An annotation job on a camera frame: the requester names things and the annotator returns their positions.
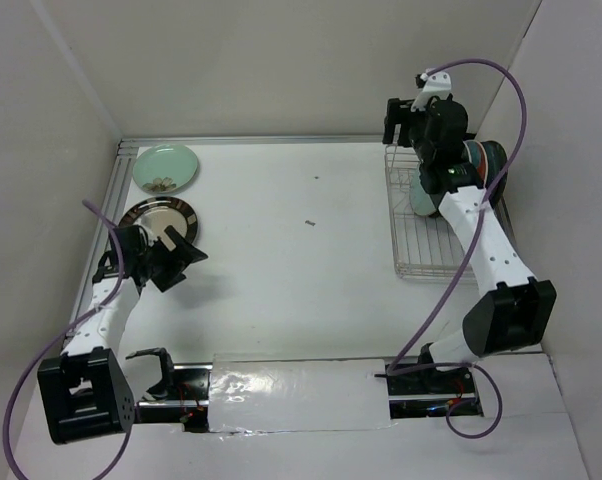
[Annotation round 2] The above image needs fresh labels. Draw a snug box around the mint green flower plate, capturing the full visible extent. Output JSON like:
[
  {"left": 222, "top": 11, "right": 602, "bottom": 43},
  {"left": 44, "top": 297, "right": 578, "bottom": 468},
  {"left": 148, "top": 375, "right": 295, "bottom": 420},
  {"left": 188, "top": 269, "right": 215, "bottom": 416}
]
[{"left": 132, "top": 145, "right": 200, "bottom": 195}]

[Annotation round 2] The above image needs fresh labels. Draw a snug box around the dark teal blossom plate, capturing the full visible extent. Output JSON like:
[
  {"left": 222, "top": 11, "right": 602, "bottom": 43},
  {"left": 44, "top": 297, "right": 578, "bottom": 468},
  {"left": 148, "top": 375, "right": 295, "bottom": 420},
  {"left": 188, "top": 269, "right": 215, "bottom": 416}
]
[{"left": 482, "top": 140, "right": 508, "bottom": 207}]

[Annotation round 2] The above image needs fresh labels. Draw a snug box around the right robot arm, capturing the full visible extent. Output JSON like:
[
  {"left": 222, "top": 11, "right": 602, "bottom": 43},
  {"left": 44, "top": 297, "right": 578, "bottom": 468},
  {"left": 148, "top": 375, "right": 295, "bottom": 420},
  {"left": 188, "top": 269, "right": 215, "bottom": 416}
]
[{"left": 383, "top": 97, "right": 557, "bottom": 392}]

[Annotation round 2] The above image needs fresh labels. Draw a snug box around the red teal flower plate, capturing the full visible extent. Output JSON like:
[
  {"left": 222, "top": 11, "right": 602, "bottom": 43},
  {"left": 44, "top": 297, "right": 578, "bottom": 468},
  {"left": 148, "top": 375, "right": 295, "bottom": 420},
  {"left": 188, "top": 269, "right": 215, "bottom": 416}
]
[{"left": 464, "top": 140, "right": 489, "bottom": 183}]

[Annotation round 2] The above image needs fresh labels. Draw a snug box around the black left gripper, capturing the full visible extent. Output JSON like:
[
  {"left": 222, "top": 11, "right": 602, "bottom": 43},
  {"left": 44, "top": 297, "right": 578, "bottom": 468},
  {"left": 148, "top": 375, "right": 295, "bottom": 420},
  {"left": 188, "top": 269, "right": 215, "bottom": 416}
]
[{"left": 137, "top": 225, "right": 207, "bottom": 293}]

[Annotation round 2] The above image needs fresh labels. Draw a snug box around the brown striped rim plate left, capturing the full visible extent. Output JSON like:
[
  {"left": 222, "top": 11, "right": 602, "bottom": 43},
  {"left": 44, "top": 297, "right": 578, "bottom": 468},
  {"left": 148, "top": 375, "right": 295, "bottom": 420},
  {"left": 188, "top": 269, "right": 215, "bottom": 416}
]
[{"left": 118, "top": 196, "right": 199, "bottom": 249}]

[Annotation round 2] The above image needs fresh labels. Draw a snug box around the silver foil sheet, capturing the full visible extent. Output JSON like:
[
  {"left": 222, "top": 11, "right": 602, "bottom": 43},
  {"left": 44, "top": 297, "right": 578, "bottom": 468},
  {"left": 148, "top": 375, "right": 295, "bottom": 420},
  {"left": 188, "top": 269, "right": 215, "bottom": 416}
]
[{"left": 208, "top": 359, "right": 391, "bottom": 434}]

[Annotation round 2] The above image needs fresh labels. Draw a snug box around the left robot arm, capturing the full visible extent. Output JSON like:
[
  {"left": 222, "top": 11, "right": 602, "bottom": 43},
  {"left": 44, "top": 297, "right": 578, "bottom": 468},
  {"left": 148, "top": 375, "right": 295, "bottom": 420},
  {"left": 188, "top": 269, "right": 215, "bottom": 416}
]
[{"left": 37, "top": 225, "right": 207, "bottom": 445}]

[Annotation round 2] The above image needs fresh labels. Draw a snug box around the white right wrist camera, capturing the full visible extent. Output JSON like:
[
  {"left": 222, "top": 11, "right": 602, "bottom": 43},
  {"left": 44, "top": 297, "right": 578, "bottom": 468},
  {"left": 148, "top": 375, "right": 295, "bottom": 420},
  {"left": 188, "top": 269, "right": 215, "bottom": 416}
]
[{"left": 410, "top": 71, "right": 452, "bottom": 112}]

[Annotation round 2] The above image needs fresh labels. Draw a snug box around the aluminium frame rail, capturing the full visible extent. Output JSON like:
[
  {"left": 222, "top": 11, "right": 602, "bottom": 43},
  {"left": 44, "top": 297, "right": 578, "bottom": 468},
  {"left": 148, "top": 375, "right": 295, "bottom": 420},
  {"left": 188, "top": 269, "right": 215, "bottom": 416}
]
[{"left": 65, "top": 132, "right": 475, "bottom": 336}]

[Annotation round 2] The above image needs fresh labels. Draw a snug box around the metal wire dish rack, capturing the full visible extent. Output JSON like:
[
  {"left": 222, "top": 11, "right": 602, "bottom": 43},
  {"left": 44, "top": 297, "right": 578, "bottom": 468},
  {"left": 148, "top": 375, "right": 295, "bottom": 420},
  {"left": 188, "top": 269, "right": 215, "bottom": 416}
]
[{"left": 384, "top": 145, "right": 464, "bottom": 283}]

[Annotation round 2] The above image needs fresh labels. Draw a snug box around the light blue flower plate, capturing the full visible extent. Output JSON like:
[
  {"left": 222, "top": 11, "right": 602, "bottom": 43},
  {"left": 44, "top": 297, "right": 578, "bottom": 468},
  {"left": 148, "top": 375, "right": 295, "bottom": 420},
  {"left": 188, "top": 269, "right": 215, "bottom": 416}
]
[{"left": 409, "top": 170, "right": 443, "bottom": 218}]

